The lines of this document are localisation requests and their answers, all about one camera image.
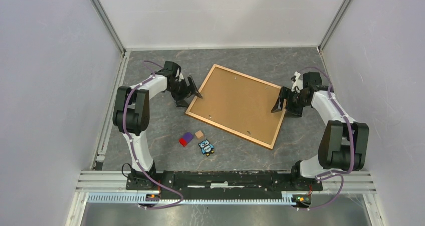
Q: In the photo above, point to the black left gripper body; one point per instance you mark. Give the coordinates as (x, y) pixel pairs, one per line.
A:
(180, 90)

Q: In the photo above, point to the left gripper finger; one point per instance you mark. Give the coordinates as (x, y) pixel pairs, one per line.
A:
(182, 103)
(193, 88)

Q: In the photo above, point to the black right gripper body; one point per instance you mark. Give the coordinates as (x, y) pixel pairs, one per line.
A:
(295, 100)

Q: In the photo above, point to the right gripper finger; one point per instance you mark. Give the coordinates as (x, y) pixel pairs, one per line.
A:
(279, 105)
(293, 113)

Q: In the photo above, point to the wooden picture frame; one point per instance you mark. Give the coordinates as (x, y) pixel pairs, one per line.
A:
(232, 131)

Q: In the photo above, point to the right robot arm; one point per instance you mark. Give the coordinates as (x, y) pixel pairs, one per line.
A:
(343, 146)

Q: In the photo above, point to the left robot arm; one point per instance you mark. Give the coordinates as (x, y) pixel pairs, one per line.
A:
(131, 115)

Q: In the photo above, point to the red and purple block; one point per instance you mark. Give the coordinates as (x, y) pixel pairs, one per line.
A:
(186, 138)

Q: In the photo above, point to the small tan wooden cube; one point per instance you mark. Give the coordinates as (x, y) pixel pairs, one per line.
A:
(199, 134)

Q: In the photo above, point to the blue owl figure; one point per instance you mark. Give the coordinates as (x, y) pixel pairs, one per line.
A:
(206, 147)

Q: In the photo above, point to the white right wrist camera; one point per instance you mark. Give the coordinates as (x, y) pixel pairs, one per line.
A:
(297, 83)

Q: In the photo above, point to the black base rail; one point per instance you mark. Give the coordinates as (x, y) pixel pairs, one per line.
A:
(227, 185)

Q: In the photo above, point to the white toothed cable tray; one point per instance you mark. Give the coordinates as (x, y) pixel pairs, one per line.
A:
(150, 198)

